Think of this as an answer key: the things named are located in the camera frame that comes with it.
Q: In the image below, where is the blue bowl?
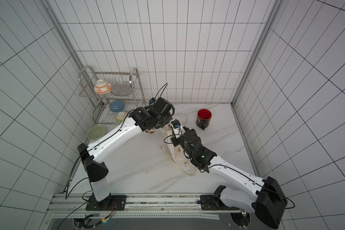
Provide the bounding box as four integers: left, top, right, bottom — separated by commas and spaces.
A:
109, 100, 125, 113

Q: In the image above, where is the cream canvas tote bag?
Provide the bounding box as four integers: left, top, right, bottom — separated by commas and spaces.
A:
161, 113, 196, 177

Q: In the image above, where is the brown plush keychain decoration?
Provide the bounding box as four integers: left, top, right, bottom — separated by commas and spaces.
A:
145, 128, 155, 134

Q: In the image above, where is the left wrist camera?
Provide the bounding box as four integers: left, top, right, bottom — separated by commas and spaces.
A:
149, 98, 157, 105

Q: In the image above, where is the yellow teal patterned bowl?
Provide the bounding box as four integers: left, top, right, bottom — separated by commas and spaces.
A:
116, 111, 127, 124

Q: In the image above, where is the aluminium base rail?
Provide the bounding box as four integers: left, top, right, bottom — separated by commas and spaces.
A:
48, 189, 255, 213

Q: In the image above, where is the green bowl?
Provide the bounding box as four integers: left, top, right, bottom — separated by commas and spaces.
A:
87, 126, 105, 141

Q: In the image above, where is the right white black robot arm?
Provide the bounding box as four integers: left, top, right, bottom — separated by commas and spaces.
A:
170, 127, 289, 230

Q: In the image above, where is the metal dish rack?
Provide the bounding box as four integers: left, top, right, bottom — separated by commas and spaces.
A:
78, 65, 147, 125

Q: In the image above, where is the white orange patterned bowl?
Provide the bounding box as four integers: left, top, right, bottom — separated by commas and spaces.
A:
94, 79, 112, 94

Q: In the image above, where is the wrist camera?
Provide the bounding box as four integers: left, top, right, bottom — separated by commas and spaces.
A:
149, 98, 157, 105
171, 119, 181, 129

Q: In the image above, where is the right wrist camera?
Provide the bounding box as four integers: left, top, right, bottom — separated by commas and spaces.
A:
171, 119, 181, 129

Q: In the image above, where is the red black mug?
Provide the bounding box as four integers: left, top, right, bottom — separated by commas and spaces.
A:
195, 109, 212, 130

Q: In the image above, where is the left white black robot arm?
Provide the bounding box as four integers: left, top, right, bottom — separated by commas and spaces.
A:
77, 97, 175, 210

